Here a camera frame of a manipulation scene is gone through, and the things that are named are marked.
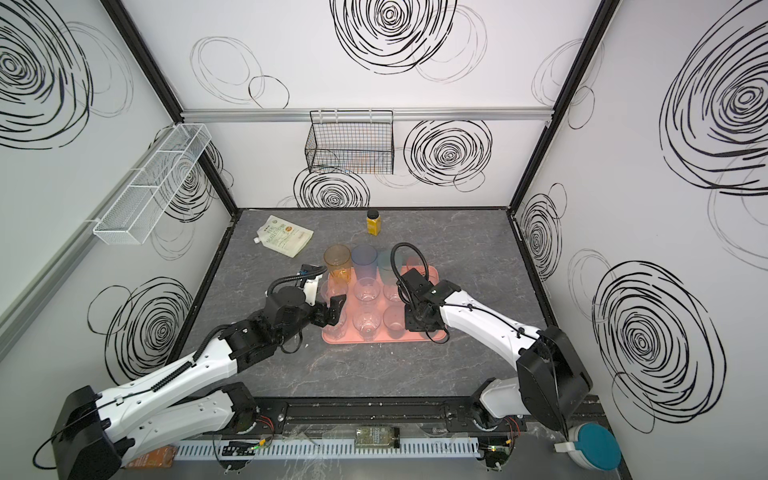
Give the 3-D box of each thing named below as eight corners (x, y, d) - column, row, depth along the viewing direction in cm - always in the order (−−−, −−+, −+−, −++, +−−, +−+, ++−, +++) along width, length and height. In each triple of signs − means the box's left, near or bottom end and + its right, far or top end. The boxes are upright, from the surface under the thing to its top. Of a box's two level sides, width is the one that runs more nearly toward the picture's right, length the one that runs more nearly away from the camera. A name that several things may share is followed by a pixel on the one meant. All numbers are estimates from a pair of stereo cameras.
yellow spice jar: (372, 238, 114) (371, 219, 106) (366, 231, 116) (365, 212, 108) (382, 233, 115) (381, 214, 107) (376, 226, 118) (375, 207, 109)
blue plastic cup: (354, 292, 99) (350, 269, 88) (356, 267, 105) (352, 242, 94) (377, 292, 99) (375, 269, 88) (378, 267, 105) (376, 242, 94)
